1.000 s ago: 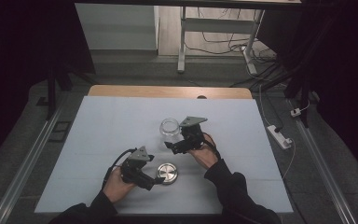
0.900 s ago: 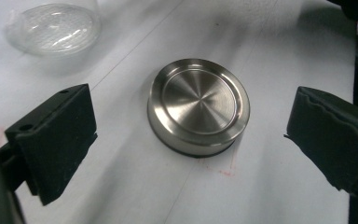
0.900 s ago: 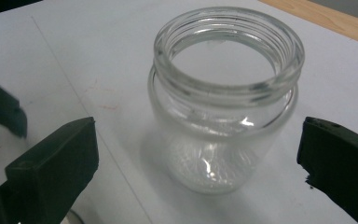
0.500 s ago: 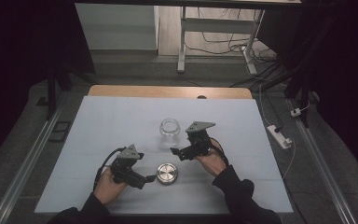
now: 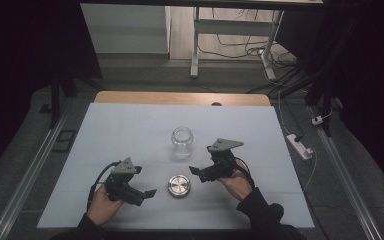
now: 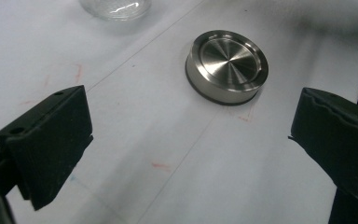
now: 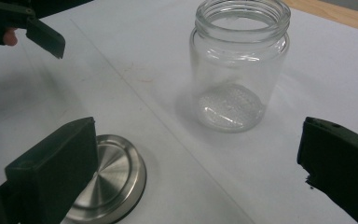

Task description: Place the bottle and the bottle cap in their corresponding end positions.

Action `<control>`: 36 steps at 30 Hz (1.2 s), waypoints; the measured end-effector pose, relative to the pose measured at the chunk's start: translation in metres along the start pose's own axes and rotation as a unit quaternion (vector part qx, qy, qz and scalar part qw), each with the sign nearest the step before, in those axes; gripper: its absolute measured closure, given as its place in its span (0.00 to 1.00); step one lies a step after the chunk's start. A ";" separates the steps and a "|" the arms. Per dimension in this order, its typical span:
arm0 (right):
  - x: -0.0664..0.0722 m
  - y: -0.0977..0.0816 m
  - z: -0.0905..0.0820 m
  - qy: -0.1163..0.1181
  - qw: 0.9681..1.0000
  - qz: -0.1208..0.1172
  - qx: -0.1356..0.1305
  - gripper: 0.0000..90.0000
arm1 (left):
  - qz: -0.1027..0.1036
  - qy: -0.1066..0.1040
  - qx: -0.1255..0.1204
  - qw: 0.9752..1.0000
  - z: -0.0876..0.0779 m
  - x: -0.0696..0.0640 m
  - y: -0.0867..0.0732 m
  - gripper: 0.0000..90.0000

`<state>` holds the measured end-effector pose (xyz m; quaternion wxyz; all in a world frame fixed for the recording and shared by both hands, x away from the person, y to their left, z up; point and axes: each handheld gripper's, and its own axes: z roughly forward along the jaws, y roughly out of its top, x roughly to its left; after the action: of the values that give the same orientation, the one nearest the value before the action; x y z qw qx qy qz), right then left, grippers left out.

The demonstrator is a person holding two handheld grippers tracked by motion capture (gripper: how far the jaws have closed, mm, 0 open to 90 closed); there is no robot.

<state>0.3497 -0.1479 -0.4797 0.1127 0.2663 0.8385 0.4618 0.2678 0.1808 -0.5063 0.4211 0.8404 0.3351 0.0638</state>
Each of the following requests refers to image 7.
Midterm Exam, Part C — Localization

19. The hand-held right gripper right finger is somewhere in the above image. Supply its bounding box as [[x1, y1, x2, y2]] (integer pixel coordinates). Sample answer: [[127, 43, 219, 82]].
[[296, 117, 358, 224]]

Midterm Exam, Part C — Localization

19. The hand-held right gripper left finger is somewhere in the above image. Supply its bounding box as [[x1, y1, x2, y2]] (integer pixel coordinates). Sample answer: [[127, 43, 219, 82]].
[[5, 117, 100, 224]]

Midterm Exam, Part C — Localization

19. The silver metal jar lid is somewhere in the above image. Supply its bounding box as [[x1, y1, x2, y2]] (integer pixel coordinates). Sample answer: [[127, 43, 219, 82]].
[[62, 133, 147, 224]]

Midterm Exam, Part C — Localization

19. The clear glass jar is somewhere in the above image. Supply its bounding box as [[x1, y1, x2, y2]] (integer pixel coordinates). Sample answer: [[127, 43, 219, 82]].
[[189, 0, 292, 134]]

